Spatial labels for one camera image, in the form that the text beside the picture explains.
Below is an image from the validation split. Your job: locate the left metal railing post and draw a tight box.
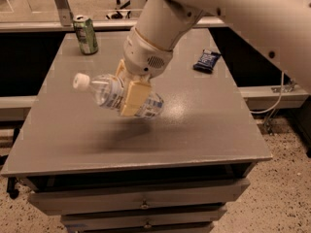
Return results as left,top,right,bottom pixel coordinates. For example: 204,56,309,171
54,0,73,26

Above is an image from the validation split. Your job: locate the white cable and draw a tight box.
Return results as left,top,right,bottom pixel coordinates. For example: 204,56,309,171
250,71,286,116

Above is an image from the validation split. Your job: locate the green soda can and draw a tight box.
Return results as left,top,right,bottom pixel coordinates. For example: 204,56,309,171
73,15,98,55

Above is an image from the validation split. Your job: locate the grey lower drawer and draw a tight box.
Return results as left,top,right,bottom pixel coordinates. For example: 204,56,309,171
61,205,226,231

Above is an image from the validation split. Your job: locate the clear plastic water bottle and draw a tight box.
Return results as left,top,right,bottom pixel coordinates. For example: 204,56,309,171
73,73,164,118

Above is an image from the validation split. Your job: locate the grey top drawer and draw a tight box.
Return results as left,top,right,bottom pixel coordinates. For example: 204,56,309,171
28,179,250,216

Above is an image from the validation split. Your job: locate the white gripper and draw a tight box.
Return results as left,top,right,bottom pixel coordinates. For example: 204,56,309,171
116,27,173,117

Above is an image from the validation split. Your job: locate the black office chair base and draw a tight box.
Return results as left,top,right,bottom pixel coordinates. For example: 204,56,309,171
106,0,130,19

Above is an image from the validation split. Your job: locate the blue snack wrapper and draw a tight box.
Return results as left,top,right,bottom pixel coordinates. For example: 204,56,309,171
193,50,221,74

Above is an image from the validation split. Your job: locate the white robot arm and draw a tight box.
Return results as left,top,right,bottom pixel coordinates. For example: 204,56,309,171
117,0,311,117

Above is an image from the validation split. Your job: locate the grey drawer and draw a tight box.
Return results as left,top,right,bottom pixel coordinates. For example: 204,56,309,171
61,205,226,231
28,179,250,216

